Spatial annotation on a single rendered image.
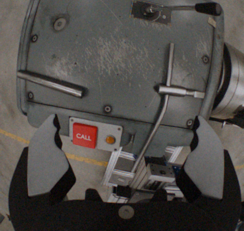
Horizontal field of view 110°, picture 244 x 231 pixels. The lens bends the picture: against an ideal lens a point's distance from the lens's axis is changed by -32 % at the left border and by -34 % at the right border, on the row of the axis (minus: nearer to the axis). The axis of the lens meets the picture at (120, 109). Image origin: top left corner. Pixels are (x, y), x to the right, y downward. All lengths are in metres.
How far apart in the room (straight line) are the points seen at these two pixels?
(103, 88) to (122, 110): 0.07
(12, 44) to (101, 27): 2.25
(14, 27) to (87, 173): 2.82
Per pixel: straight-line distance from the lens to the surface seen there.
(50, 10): 0.37
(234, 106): 0.48
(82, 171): 2.31
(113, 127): 0.30
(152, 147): 0.33
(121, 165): 1.78
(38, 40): 0.36
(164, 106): 0.28
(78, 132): 0.32
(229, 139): 2.65
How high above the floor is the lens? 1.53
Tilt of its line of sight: 73 degrees down
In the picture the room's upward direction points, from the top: 171 degrees counter-clockwise
